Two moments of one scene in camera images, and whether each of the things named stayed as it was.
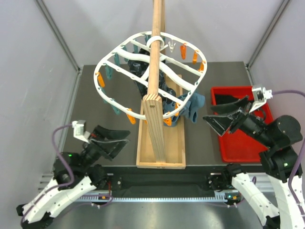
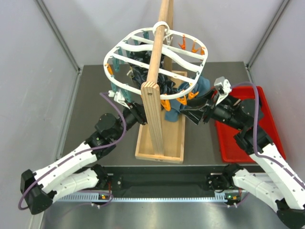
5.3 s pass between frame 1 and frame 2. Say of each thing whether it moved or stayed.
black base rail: stayed
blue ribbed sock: moved
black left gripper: moved
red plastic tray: stayed
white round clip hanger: moved
